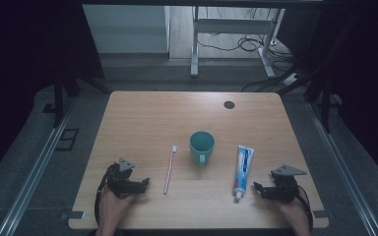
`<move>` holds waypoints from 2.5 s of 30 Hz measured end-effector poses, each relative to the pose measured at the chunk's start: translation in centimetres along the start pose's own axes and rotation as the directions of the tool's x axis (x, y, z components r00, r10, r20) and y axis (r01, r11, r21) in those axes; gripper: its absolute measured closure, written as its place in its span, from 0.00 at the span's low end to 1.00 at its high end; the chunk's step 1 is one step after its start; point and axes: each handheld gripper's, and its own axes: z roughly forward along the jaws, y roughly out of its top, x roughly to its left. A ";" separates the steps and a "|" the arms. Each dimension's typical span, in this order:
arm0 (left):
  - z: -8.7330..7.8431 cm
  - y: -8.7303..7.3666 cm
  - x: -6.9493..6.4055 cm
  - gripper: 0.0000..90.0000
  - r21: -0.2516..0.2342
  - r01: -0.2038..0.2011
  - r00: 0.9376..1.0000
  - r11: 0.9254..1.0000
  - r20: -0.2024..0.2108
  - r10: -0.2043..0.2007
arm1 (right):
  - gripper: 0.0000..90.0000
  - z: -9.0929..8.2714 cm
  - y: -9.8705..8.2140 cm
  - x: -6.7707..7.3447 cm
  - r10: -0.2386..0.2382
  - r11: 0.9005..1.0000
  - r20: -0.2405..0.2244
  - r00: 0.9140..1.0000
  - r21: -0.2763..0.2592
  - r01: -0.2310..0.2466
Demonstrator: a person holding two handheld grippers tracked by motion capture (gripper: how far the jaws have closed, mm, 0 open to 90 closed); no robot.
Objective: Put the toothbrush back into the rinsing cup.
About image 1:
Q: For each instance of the dark round table grommet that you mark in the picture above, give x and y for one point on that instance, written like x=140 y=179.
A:
x=229 y=105

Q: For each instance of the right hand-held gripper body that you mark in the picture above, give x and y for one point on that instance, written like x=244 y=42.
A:
x=285 y=187

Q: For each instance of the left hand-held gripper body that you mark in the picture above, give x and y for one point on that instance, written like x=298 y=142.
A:
x=119 y=180

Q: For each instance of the black metal stand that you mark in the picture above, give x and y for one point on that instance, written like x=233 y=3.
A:
x=58 y=105
x=325 y=108

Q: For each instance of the dark curtain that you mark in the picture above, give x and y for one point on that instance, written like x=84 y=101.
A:
x=19 y=49
x=367 y=65

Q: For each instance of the grey table bracket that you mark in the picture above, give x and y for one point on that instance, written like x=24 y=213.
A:
x=323 y=214
x=74 y=215

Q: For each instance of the white metal desk frame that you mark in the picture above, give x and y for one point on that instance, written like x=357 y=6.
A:
x=233 y=26

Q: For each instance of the pink toothbrush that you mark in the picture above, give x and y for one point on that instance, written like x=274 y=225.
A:
x=169 y=170

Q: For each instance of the grey metal floor rail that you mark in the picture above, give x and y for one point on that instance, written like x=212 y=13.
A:
x=341 y=170
x=36 y=170

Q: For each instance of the white and blue toothpaste tube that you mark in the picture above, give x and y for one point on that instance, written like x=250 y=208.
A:
x=243 y=170

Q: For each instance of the white cabinet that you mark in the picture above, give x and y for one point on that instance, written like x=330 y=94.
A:
x=124 y=29

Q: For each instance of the white power strip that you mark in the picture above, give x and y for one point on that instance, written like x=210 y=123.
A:
x=291 y=79

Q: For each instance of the person's left hand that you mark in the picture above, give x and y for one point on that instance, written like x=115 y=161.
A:
x=113 y=208

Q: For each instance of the person's right hand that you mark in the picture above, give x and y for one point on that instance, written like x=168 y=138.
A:
x=293 y=214

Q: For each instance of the black rectangular floor frame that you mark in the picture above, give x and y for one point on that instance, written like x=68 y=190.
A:
x=59 y=139

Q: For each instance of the teal cup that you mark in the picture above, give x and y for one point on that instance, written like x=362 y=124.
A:
x=201 y=147

